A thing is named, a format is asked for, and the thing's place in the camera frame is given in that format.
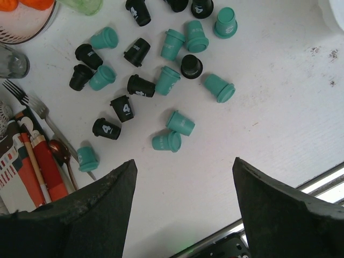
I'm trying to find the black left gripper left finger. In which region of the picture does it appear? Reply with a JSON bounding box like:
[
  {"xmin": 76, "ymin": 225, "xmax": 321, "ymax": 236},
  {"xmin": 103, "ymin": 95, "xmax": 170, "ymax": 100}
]
[{"xmin": 1, "ymin": 160, "xmax": 138, "ymax": 257}]

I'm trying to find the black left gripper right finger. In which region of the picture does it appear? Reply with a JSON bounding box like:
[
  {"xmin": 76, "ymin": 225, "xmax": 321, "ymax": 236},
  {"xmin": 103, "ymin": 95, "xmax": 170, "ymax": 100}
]
[{"xmin": 232, "ymin": 157, "xmax": 343, "ymax": 257}]

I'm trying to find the black coffee capsule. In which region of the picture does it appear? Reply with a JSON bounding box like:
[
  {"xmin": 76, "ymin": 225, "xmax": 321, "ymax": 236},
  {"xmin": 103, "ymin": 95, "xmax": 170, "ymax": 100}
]
[
  {"xmin": 75, "ymin": 44, "xmax": 103, "ymax": 70},
  {"xmin": 92, "ymin": 118, "xmax": 121, "ymax": 140},
  {"xmin": 125, "ymin": 0, "xmax": 151, "ymax": 27},
  {"xmin": 191, "ymin": 0, "xmax": 214, "ymax": 19},
  {"xmin": 110, "ymin": 95, "xmax": 134, "ymax": 123},
  {"xmin": 127, "ymin": 74, "xmax": 155, "ymax": 98},
  {"xmin": 124, "ymin": 38, "xmax": 151, "ymax": 67},
  {"xmin": 181, "ymin": 54, "xmax": 203, "ymax": 80},
  {"xmin": 69, "ymin": 64, "xmax": 94, "ymax": 91},
  {"xmin": 164, "ymin": 0, "xmax": 189, "ymax": 13}
]

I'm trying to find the teal coffee capsule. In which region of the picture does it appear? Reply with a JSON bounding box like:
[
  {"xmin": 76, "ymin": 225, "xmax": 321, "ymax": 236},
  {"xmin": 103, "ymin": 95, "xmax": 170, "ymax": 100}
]
[
  {"xmin": 155, "ymin": 66, "xmax": 181, "ymax": 96},
  {"xmin": 203, "ymin": 74, "xmax": 235, "ymax": 103},
  {"xmin": 166, "ymin": 110, "xmax": 195, "ymax": 137},
  {"xmin": 152, "ymin": 131, "xmax": 182, "ymax": 153},
  {"xmin": 185, "ymin": 20, "xmax": 209, "ymax": 53},
  {"xmin": 160, "ymin": 29, "xmax": 186, "ymax": 61},
  {"xmin": 89, "ymin": 65, "xmax": 116, "ymax": 91},
  {"xmin": 213, "ymin": 7, "xmax": 238, "ymax": 39},
  {"xmin": 90, "ymin": 27, "xmax": 119, "ymax": 49}
]

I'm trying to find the white storage basket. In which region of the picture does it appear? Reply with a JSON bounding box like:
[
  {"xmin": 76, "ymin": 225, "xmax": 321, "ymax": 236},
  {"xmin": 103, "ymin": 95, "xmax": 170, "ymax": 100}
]
[{"xmin": 318, "ymin": 0, "xmax": 343, "ymax": 34}]

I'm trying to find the striped red placemat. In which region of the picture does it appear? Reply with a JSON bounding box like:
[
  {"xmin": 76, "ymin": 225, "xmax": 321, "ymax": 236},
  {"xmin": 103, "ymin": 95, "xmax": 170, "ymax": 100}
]
[{"xmin": 1, "ymin": 109, "xmax": 69, "ymax": 213}]

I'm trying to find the copper spoon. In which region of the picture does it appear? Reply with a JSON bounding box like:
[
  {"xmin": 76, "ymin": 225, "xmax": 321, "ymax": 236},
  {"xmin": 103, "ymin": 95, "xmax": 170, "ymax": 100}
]
[{"xmin": 48, "ymin": 139, "xmax": 78, "ymax": 191}]

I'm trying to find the white round strainer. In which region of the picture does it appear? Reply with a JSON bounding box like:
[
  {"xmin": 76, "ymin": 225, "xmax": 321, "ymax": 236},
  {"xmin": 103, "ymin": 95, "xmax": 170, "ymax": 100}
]
[{"xmin": 0, "ymin": 101, "xmax": 13, "ymax": 137}]

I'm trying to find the grey glass cup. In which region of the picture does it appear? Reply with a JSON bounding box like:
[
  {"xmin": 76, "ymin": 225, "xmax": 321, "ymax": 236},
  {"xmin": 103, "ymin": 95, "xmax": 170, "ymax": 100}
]
[{"xmin": 1, "ymin": 44, "xmax": 30, "ymax": 79}]

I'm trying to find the plate with fruit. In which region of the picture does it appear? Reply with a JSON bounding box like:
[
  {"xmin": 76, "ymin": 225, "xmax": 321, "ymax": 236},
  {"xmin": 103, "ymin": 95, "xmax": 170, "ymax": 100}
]
[{"xmin": 1, "ymin": 2, "xmax": 59, "ymax": 45}]

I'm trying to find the small green glass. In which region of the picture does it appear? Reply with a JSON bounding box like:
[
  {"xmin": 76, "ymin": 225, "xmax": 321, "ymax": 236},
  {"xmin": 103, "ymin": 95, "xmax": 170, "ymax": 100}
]
[{"xmin": 59, "ymin": 0, "xmax": 103, "ymax": 13}]

